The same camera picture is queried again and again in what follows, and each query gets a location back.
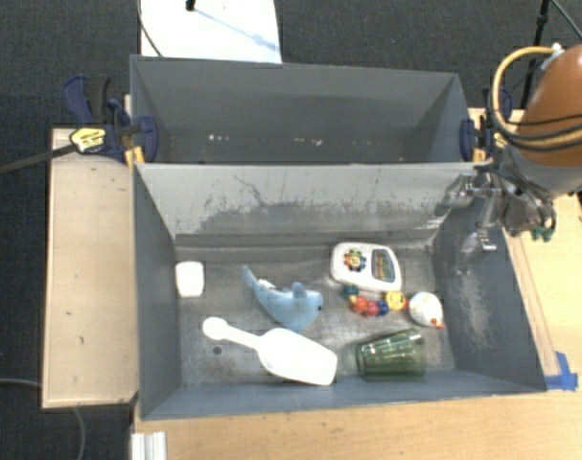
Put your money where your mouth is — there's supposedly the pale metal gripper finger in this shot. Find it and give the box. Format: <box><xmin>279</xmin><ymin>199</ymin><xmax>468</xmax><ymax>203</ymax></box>
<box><xmin>456</xmin><ymin>231</ymin><xmax>499</xmax><ymax>276</ymax></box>
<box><xmin>433</xmin><ymin>172</ymin><xmax>477</xmax><ymax>218</ymax></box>

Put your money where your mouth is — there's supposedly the white toy mouse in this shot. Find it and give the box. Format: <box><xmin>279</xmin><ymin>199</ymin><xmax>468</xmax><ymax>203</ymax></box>
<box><xmin>407</xmin><ymin>290</ymin><xmax>447</xmax><ymax>332</ymax></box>

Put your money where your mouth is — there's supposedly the green glass cup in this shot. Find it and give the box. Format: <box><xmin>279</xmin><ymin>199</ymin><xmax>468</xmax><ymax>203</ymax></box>
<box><xmin>354</xmin><ymin>328</ymin><xmax>428</xmax><ymax>380</ymax></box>

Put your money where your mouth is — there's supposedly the grey metal bin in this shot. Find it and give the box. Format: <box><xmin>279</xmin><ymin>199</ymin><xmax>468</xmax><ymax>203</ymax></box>
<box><xmin>128</xmin><ymin>54</ymin><xmax>548</xmax><ymax>422</ymax></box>

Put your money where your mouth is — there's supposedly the blue toy dolphin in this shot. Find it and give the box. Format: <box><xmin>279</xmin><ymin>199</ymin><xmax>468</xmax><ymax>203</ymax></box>
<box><xmin>241</xmin><ymin>264</ymin><xmax>325</xmax><ymax>334</ymax></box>

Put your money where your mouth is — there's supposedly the white plastic scoop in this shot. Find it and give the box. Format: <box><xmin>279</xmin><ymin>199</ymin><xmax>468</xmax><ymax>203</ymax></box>
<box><xmin>201</xmin><ymin>315</ymin><xmax>339</xmax><ymax>387</ymax></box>

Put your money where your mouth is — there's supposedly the white plastic cup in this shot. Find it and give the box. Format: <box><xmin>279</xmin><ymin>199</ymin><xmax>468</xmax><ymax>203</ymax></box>
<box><xmin>175</xmin><ymin>261</ymin><xmax>206</xmax><ymax>299</ymax></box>

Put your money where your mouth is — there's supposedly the pale wood board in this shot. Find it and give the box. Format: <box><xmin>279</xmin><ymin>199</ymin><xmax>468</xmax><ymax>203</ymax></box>
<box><xmin>40</xmin><ymin>126</ymin><xmax>141</xmax><ymax>409</ymax></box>

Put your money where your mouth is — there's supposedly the white musical toy, bead handle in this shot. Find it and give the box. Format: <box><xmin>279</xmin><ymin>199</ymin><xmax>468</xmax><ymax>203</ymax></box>
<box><xmin>329</xmin><ymin>241</ymin><xmax>409</xmax><ymax>318</ymax></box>

